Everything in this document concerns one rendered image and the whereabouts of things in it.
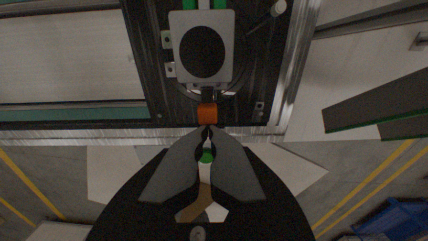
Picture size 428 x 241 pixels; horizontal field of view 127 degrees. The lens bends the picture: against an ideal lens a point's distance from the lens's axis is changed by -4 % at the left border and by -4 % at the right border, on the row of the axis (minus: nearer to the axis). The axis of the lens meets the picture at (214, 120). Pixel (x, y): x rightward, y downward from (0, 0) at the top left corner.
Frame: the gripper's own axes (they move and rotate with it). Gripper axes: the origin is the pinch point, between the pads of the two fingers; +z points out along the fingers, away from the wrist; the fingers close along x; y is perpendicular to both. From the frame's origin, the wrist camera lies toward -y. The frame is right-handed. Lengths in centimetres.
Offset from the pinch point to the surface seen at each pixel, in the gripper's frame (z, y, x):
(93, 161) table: 21, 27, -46
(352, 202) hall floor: 107, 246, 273
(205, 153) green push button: 10.1, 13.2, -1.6
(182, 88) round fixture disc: 8.3, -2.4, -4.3
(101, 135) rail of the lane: 11.3, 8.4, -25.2
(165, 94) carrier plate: 10.3, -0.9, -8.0
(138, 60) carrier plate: 10.3, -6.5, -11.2
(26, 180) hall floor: 107, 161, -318
